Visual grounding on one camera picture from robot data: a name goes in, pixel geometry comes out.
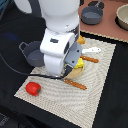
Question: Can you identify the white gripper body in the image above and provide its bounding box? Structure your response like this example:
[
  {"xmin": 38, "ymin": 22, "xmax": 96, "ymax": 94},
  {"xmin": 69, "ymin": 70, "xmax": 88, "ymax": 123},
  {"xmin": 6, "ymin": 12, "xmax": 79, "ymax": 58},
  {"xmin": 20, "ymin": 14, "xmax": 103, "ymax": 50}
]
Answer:
[{"xmin": 40, "ymin": 29, "xmax": 82, "ymax": 77}]

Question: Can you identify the yellow toy butter box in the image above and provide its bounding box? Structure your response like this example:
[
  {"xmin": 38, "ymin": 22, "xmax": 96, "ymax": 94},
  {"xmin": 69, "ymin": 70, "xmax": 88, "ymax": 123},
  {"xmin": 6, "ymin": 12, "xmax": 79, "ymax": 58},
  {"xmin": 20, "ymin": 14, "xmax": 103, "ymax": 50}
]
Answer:
[{"xmin": 74, "ymin": 58, "xmax": 84, "ymax": 68}]

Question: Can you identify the white toy spatula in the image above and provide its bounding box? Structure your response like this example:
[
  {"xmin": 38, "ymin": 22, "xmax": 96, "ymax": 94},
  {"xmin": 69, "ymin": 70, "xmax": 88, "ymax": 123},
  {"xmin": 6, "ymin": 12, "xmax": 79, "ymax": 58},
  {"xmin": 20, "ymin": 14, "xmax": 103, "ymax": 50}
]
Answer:
[{"xmin": 82, "ymin": 47, "xmax": 101, "ymax": 55}]

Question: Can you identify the red toy tomato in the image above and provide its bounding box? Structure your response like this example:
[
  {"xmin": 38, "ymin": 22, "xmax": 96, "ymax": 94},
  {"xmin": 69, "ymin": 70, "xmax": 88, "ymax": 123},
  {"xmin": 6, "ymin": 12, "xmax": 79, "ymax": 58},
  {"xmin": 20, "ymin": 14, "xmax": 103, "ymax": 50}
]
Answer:
[{"xmin": 25, "ymin": 82, "xmax": 41, "ymax": 96}]

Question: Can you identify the orange toy bread loaf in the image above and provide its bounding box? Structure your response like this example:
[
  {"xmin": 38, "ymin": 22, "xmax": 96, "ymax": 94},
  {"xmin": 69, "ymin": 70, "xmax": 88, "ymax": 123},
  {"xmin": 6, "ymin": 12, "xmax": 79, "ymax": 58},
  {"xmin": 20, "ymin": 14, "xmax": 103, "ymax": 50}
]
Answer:
[{"xmin": 77, "ymin": 35, "xmax": 85, "ymax": 44}]

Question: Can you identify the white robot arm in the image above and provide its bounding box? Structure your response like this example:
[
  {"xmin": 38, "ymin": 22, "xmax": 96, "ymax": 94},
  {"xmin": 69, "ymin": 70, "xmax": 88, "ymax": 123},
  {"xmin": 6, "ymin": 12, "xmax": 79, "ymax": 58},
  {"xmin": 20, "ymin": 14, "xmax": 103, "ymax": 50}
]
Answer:
[{"xmin": 14, "ymin": 0, "xmax": 82, "ymax": 77}]

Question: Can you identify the beige round plate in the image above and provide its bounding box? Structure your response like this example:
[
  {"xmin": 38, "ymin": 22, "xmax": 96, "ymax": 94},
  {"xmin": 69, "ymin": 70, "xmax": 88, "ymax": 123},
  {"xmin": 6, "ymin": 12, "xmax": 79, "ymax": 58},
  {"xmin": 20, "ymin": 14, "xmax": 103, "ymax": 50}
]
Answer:
[{"xmin": 68, "ymin": 67, "xmax": 84, "ymax": 79}]

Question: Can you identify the grey saucepan on stove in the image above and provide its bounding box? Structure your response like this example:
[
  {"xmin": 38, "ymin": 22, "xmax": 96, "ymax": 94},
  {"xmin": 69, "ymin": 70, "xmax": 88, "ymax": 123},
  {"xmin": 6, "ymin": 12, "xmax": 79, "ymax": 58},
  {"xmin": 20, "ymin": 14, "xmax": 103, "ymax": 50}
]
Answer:
[{"xmin": 81, "ymin": 1, "xmax": 103, "ymax": 25}]

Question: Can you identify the striped beige placemat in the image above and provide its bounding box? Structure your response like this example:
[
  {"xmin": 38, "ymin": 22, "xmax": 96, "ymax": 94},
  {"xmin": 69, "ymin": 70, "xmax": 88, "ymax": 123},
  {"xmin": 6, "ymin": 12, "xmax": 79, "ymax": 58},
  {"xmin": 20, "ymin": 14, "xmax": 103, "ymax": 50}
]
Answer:
[{"xmin": 15, "ymin": 38, "xmax": 116, "ymax": 128}]

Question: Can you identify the beige bowl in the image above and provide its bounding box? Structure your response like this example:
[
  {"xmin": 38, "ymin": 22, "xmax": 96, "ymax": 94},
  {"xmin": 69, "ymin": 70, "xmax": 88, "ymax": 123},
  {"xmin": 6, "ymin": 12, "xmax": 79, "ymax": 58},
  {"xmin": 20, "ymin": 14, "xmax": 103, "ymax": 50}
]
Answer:
[{"xmin": 116, "ymin": 4, "xmax": 128, "ymax": 30}]

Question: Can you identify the grey toy pot with handles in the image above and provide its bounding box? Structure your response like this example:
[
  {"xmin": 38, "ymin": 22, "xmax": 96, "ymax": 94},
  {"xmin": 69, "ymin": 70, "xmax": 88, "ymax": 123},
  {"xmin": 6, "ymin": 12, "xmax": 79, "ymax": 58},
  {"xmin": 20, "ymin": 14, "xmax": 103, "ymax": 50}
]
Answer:
[{"xmin": 19, "ymin": 41, "xmax": 44, "ymax": 67}]

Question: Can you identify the fork with wooden handle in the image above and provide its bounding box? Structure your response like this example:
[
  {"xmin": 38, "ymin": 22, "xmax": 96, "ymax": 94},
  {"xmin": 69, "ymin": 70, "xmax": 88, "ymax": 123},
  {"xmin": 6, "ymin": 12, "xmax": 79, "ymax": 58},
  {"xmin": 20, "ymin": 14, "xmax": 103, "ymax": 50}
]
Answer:
[{"xmin": 61, "ymin": 79, "xmax": 87, "ymax": 90}]

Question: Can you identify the knife with wooden handle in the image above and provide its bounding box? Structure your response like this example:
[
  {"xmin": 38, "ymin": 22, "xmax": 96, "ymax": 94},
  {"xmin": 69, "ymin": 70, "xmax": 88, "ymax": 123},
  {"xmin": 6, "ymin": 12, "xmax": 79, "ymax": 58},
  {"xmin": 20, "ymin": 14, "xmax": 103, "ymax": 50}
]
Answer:
[{"xmin": 80, "ymin": 55, "xmax": 99, "ymax": 63}]

